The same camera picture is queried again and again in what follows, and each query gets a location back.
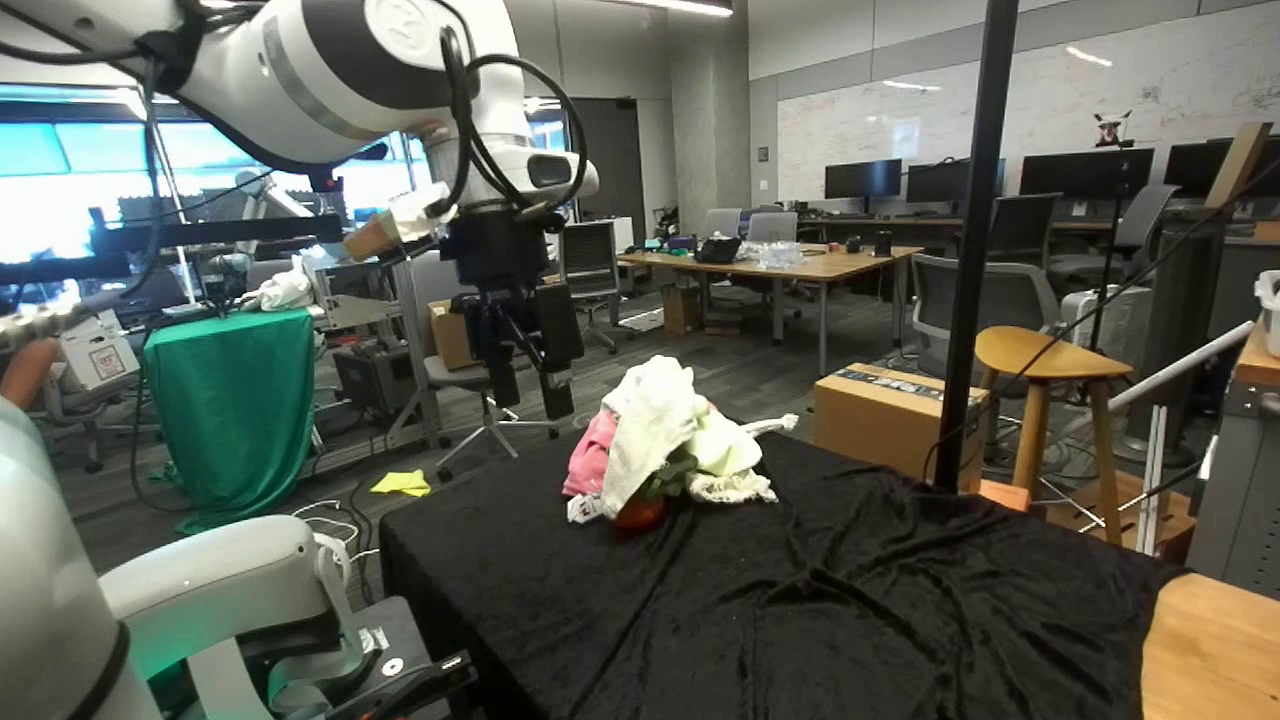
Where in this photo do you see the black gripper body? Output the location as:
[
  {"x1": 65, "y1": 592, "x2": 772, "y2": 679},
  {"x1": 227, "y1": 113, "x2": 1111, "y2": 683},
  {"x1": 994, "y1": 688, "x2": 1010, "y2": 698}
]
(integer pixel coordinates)
[{"x1": 444, "y1": 211, "x2": 574, "y2": 372}]

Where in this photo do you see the white cloth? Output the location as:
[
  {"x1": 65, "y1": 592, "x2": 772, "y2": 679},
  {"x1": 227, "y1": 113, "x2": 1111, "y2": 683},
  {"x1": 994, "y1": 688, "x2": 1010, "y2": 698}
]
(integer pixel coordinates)
[{"x1": 563, "y1": 355, "x2": 694, "y2": 523}]

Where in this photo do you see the pink shirt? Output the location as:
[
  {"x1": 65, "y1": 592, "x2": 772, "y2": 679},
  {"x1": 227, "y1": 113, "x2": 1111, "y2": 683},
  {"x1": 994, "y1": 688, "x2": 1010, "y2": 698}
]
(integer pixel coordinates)
[{"x1": 563, "y1": 410, "x2": 616, "y2": 498}]

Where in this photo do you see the white knitted towel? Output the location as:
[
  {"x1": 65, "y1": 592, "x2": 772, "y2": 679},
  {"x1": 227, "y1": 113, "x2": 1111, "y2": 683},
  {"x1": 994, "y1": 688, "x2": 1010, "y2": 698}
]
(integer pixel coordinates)
[{"x1": 726, "y1": 411, "x2": 798, "y2": 461}]

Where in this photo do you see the light green cloth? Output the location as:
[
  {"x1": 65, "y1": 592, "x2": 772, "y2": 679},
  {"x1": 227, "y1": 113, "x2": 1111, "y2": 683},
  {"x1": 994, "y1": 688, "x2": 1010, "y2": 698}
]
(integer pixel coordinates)
[{"x1": 668, "y1": 400, "x2": 774, "y2": 503}]

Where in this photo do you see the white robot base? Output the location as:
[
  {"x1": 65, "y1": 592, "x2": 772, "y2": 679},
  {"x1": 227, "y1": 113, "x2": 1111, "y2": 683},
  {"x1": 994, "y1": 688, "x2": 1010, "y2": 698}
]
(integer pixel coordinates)
[{"x1": 51, "y1": 512, "x2": 471, "y2": 720}]

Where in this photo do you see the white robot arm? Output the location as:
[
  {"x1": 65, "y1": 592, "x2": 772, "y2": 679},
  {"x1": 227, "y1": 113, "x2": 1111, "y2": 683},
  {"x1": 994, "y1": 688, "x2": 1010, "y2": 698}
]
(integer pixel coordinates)
[{"x1": 0, "y1": 0, "x2": 593, "y2": 720}]

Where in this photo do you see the office chair with box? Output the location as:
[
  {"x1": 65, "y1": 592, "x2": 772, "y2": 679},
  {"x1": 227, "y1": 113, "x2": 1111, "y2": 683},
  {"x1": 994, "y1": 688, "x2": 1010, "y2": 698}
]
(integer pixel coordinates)
[{"x1": 391, "y1": 253, "x2": 559, "y2": 482}]

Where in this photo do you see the green draped cloth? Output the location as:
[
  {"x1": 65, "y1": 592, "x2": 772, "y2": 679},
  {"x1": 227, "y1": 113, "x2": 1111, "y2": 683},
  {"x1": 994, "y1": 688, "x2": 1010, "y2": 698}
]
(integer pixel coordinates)
[{"x1": 144, "y1": 310, "x2": 314, "y2": 523}]

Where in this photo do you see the wooden conference table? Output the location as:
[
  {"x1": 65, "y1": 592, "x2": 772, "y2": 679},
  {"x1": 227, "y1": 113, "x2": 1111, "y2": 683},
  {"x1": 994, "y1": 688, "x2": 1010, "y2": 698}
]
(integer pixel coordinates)
[{"x1": 626, "y1": 241, "x2": 917, "y2": 372}]

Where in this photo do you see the cardboard box on floor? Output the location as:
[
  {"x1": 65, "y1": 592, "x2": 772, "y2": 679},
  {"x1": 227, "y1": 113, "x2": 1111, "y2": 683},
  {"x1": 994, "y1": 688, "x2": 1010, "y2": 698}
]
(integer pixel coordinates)
[{"x1": 813, "y1": 365, "x2": 943, "y2": 485}]

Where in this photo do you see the black table cloth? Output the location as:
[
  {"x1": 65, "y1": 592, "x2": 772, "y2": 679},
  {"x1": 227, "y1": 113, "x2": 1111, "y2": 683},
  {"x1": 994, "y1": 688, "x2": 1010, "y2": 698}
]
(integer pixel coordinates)
[{"x1": 379, "y1": 438, "x2": 1175, "y2": 720}]

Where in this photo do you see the black vertical pole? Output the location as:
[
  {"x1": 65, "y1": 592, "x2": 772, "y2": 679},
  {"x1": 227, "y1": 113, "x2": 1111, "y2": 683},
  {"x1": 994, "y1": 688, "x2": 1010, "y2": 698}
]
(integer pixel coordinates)
[{"x1": 936, "y1": 0, "x2": 1019, "y2": 492}]

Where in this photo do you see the wooden stool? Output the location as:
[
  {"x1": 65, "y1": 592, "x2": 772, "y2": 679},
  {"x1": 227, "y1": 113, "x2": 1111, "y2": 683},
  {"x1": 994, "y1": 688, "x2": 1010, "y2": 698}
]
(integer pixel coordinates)
[{"x1": 970, "y1": 326, "x2": 1135, "y2": 537}]

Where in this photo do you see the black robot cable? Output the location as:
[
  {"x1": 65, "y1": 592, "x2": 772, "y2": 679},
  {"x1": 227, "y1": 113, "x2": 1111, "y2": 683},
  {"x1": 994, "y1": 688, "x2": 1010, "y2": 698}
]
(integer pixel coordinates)
[{"x1": 437, "y1": 21, "x2": 593, "y2": 223}]

